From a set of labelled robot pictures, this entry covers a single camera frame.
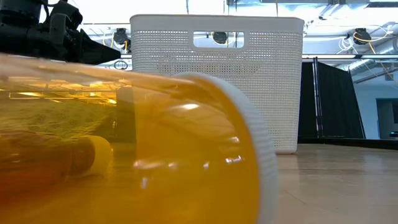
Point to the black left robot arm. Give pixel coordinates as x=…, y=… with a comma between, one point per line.
x=18, y=31

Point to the white perforated plastic basket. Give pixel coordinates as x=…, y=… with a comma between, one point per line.
x=273, y=93

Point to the orange pill bottle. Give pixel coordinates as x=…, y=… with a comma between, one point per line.
x=186, y=149

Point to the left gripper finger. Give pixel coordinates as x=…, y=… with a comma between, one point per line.
x=96, y=51

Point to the red bottle with white cap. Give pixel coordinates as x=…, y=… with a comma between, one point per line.
x=46, y=161

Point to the black backdrop panel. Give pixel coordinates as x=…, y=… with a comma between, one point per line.
x=335, y=102

